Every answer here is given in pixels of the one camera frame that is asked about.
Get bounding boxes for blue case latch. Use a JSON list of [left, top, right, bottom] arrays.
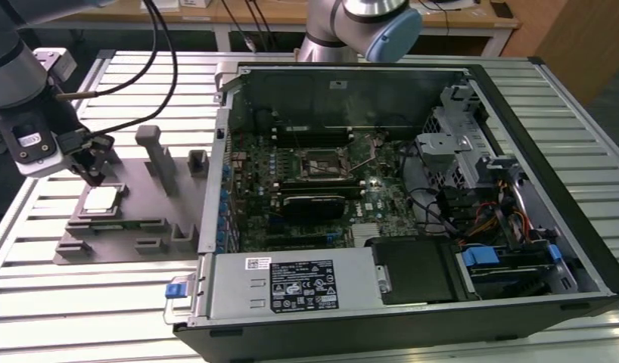
[[163, 281, 189, 299]]

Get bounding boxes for black RAM slot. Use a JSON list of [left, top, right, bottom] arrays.
[[271, 137, 351, 144], [275, 184, 363, 191], [277, 188, 363, 194], [275, 180, 363, 186], [271, 132, 351, 138], [270, 126, 351, 133], [278, 192, 363, 198]]

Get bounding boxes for wooden desk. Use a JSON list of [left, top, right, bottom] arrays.
[[50, 0, 522, 57]]

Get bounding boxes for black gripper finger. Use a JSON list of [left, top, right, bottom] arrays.
[[87, 132, 118, 185], [55, 129, 101, 187]]

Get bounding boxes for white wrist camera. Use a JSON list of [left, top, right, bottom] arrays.
[[0, 112, 66, 179]]

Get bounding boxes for grey parts rack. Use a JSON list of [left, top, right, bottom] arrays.
[[50, 124, 211, 265]]

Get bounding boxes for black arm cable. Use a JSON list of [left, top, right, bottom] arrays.
[[85, 0, 181, 135]]

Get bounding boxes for hard disk in blue carrier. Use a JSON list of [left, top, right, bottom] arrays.
[[458, 244, 562, 299]]

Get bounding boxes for black plastic shroud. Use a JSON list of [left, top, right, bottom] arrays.
[[362, 236, 483, 307]]

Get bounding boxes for black PC case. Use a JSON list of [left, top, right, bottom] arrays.
[[170, 55, 619, 363]]

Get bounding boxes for orange yellow power wires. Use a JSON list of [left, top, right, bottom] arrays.
[[451, 181, 541, 247]]

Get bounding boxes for large white box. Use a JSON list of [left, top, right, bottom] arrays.
[[139, 0, 181, 11]]

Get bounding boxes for metal drive cage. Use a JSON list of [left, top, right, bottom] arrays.
[[413, 85, 495, 190]]

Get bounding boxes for wooden cabinet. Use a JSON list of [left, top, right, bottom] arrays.
[[499, 0, 619, 107]]

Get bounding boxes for silver CPU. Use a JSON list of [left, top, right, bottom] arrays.
[[81, 185, 121, 213]]

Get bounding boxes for black graphics card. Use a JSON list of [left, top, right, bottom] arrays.
[[279, 194, 347, 221]]

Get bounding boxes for green motherboard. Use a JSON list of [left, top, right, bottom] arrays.
[[226, 128, 455, 254]]

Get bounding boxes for CPU socket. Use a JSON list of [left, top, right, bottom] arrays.
[[298, 147, 354, 179]]

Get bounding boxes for black internal cable bundle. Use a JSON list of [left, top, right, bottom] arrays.
[[395, 139, 475, 234]]

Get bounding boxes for black cable with brass sleeve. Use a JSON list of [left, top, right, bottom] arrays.
[[54, 0, 163, 100]]

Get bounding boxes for silver chipset heatsink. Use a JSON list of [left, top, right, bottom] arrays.
[[349, 222, 381, 242]]

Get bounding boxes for silver power supply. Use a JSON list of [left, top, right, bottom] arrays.
[[189, 251, 390, 328]]

